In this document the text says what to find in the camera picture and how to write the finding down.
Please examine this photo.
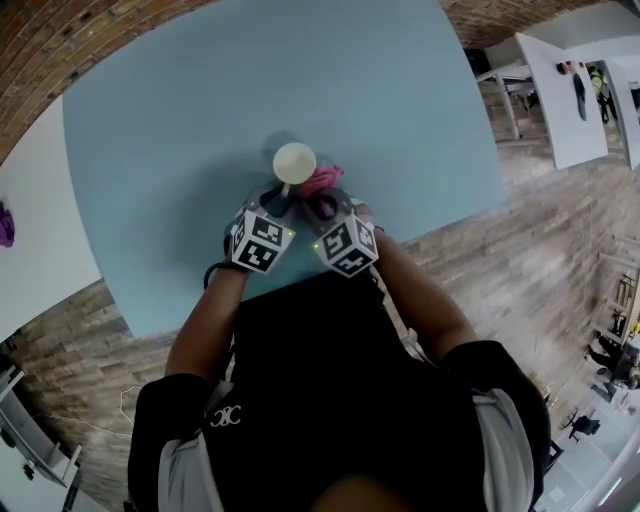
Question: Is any white floor cable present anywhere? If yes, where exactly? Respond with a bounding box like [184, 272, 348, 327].
[119, 384, 147, 426]

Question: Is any purple crumpled cloth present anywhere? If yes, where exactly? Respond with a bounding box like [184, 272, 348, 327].
[0, 199, 16, 249]

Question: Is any white desk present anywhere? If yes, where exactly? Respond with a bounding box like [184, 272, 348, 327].
[602, 54, 640, 171]
[474, 32, 610, 171]

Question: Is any person's left forearm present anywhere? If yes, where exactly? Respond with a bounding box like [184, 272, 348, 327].
[164, 249, 251, 381]

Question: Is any person's black and grey shirt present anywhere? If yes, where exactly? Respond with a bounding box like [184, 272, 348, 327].
[127, 274, 551, 512]

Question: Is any person's right forearm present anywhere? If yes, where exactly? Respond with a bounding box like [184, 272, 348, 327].
[372, 227, 481, 371]

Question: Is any pink cloth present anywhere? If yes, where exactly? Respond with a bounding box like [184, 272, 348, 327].
[299, 164, 347, 199]

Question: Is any white cup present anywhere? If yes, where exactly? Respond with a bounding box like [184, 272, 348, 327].
[272, 142, 318, 201]

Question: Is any light wooden rack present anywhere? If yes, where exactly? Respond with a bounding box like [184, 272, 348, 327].
[594, 234, 640, 346]

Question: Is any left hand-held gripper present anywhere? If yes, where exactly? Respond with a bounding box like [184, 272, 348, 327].
[222, 185, 302, 276]

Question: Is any yellow-green bag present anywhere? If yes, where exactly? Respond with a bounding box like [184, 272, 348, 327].
[587, 64, 607, 99]

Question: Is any black elongated insole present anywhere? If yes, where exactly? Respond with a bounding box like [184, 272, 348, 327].
[573, 74, 587, 121]

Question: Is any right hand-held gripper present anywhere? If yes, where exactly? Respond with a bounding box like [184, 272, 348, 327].
[298, 188, 381, 278]

